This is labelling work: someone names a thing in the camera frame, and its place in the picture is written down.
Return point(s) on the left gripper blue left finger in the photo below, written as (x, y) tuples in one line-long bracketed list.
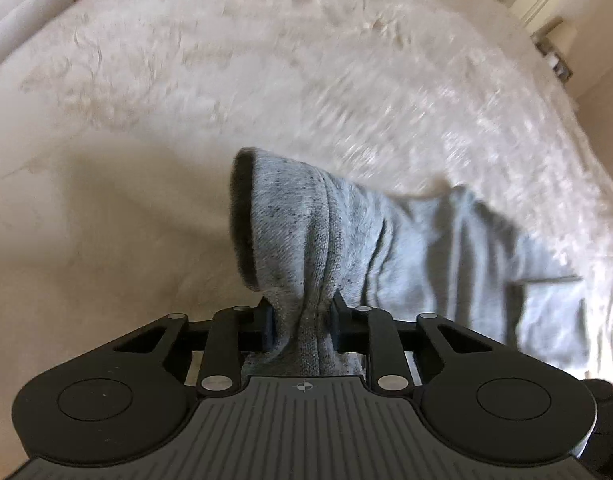
[(232, 335)]

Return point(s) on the white embroidered bedspread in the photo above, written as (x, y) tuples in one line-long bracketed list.
[(121, 119)]

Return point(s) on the light blue speckled pants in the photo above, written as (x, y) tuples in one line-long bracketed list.
[(302, 236)]

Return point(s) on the right cream nightstand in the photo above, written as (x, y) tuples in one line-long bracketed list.
[(554, 41)]

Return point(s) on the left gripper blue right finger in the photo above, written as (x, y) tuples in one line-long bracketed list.
[(372, 333)]

